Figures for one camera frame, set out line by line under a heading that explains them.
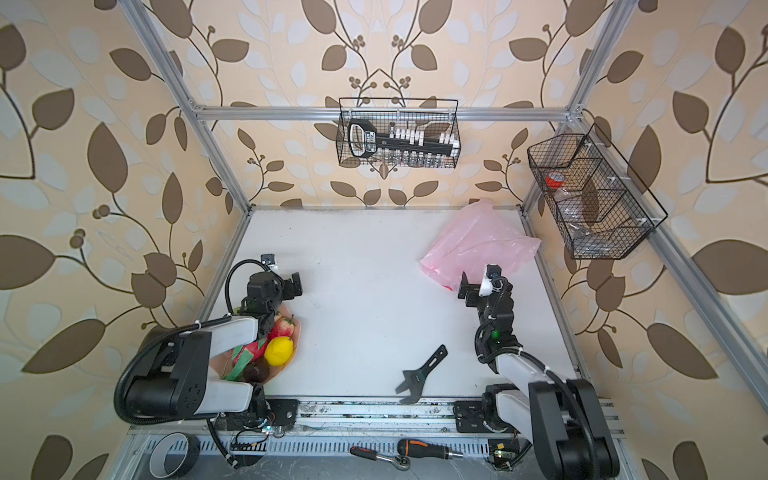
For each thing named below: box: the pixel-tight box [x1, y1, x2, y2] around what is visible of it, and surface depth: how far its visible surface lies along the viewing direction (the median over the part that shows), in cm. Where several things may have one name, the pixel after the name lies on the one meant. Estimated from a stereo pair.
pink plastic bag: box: [419, 198, 541, 291], surface depth 101 cm
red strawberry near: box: [271, 316, 294, 341], surface depth 84 cm
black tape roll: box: [148, 432, 200, 479], surface depth 69 cm
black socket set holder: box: [348, 119, 455, 158], surface depth 85 cm
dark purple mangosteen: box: [244, 358, 269, 384], surface depth 75 cm
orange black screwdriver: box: [397, 439, 464, 459], surface depth 69 cm
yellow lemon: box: [264, 336, 295, 367], surface depth 80 cm
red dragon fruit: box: [222, 338, 268, 381], surface depth 77 cm
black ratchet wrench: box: [350, 446, 411, 471], surface depth 69 cm
